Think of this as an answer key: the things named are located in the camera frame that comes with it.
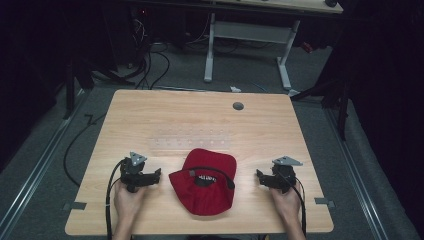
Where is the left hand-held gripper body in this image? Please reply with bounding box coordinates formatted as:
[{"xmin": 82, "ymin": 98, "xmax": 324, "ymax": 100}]
[{"xmin": 119, "ymin": 151, "xmax": 150, "ymax": 194}]

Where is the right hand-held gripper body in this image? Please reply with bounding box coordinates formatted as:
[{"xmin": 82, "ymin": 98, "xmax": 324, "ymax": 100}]
[{"xmin": 271, "ymin": 155, "xmax": 304, "ymax": 195}]

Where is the red cap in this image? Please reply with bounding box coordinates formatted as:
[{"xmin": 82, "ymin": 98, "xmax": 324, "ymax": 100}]
[{"xmin": 168, "ymin": 147, "xmax": 238, "ymax": 217}]

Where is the person's right hand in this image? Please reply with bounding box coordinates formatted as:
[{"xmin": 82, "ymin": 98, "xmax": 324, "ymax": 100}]
[{"xmin": 269, "ymin": 182, "xmax": 302, "ymax": 220}]

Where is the person's left hand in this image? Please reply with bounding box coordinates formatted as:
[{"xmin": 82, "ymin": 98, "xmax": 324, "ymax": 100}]
[{"xmin": 113, "ymin": 181, "xmax": 147, "ymax": 222}]

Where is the grey tape strip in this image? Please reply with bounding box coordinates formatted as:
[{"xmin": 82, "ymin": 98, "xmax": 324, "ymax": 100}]
[
  {"xmin": 313, "ymin": 197, "xmax": 336, "ymax": 209},
  {"xmin": 62, "ymin": 201, "xmax": 88, "ymax": 212}
]

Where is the clear plastic sheet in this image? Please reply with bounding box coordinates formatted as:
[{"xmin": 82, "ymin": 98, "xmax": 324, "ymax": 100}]
[{"xmin": 148, "ymin": 127, "xmax": 233, "ymax": 151}]

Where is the black stand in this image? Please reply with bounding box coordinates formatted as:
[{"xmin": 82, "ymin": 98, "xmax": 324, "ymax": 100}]
[
  {"xmin": 289, "ymin": 74, "xmax": 352, "ymax": 141},
  {"xmin": 61, "ymin": 58, "xmax": 96, "ymax": 120}
]

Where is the white-legged desk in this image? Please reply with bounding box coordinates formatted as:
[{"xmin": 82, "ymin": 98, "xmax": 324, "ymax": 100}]
[{"xmin": 203, "ymin": 0, "xmax": 344, "ymax": 92}]

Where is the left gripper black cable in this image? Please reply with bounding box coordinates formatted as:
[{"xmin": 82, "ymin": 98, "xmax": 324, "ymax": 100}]
[{"xmin": 105, "ymin": 159, "xmax": 128, "ymax": 240}]

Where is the black floor cable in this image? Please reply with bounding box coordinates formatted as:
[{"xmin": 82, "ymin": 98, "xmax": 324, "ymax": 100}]
[{"xmin": 62, "ymin": 112, "xmax": 108, "ymax": 188}]

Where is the metal floor rail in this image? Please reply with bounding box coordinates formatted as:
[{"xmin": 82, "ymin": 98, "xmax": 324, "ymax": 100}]
[
  {"xmin": 0, "ymin": 89, "xmax": 88, "ymax": 238},
  {"xmin": 324, "ymin": 108, "xmax": 390, "ymax": 240}
]

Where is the bundle of black cables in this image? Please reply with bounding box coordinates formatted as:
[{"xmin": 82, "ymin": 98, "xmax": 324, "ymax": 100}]
[{"xmin": 128, "ymin": 14, "xmax": 172, "ymax": 91}]

